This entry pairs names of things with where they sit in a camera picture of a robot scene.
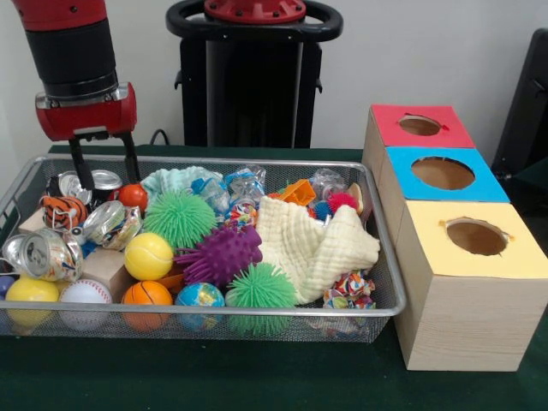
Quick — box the wooden box with three holes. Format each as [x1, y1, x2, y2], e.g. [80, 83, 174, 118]
[362, 104, 548, 372]

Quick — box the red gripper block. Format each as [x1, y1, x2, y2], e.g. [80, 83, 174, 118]
[34, 82, 142, 205]

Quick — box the green spiky ball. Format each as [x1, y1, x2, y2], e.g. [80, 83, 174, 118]
[224, 262, 297, 337]
[142, 189, 218, 251]

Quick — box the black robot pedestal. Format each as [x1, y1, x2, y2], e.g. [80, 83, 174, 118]
[167, 0, 343, 148]

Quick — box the purple spiky ball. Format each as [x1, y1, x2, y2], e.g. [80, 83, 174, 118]
[175, 224, 264, 289]

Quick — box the orange basketball toy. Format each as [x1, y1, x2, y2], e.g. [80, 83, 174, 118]
[122, 281, 174, 333]

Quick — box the yellow tennis ball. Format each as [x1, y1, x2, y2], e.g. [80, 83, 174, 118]
[124, 232, 175, 282]

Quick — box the blue globe ball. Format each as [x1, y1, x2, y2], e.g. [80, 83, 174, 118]
[176, 282, 226, 333]

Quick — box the shallow clear mesh bin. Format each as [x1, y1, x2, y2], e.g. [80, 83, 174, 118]
[0, 154, 408, 343]

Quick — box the black chair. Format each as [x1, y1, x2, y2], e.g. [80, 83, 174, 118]
[492, 28, 548, 185]

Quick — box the white baseball toy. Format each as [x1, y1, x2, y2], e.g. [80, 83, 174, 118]
[58, 279, 113, 331]

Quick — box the cream muslin cloth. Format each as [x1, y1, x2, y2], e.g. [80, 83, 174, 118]
[255, 197, 381, 305]

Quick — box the tiger striped plush toy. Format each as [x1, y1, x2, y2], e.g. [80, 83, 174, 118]
[40, 195, 89, 232]

